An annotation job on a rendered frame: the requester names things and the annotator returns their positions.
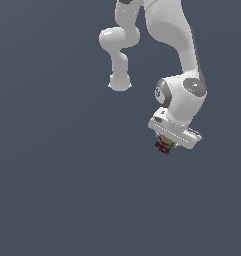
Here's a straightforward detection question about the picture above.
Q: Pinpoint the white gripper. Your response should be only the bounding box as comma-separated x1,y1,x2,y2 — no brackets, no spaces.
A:
147,106,203,150

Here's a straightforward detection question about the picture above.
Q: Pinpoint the multicoloured puzzle cube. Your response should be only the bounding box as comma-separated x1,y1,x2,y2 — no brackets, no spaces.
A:
154,133,177,156

